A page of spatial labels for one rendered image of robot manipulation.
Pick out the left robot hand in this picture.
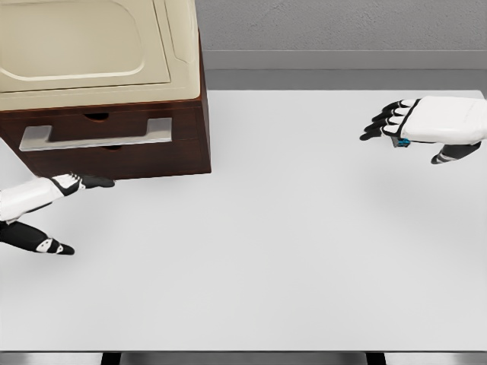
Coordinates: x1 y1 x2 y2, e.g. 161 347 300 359
0 172 116 256

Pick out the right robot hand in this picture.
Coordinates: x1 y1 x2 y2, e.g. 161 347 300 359
358 95 487 165

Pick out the brown cabinet drawer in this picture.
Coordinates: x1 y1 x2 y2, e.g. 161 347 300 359
0 106 204 151

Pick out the brown cabinet with cream top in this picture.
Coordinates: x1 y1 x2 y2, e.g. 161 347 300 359
0 0 212 181

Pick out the silver drawer handle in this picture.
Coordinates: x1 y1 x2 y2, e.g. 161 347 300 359
19 117 173 151

